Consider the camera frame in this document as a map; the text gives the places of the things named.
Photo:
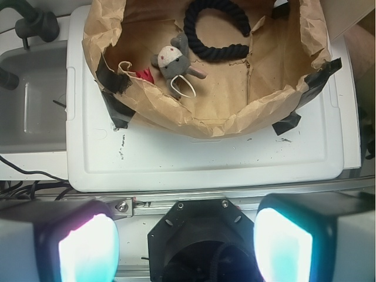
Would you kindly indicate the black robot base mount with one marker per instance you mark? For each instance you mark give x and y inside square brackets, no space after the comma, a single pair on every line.
[203,240]

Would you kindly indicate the aluminum frame rail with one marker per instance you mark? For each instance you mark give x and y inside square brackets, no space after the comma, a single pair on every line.
[129,204]

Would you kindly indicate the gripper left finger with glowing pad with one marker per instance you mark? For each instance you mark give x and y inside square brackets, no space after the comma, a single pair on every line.
[73,240]

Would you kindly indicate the red toy piece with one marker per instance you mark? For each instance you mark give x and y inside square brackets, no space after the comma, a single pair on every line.
[146,75]

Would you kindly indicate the black tape strip left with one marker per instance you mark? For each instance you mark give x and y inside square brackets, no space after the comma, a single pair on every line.
[114,83]

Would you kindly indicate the crumpled brown paper bag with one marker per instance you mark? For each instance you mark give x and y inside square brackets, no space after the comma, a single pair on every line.
[238,96]

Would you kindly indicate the black tape strip right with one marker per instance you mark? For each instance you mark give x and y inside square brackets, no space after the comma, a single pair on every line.
[316,82]

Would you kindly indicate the gray plastic bin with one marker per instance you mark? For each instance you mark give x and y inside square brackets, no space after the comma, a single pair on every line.
[33,117]

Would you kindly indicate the white plastic lid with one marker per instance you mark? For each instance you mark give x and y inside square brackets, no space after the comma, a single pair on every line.
[102,158]

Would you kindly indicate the black clamp fixture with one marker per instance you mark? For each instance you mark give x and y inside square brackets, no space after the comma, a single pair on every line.
[34,22]

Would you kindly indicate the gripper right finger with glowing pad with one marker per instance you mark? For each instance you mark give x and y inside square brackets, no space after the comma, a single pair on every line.
[320,236]

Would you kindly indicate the gray plush mouse toy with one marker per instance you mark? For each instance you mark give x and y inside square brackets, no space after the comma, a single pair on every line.
[174,63]

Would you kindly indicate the black tape strip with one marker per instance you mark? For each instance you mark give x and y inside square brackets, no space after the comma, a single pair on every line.
[114,83]
[316,82]

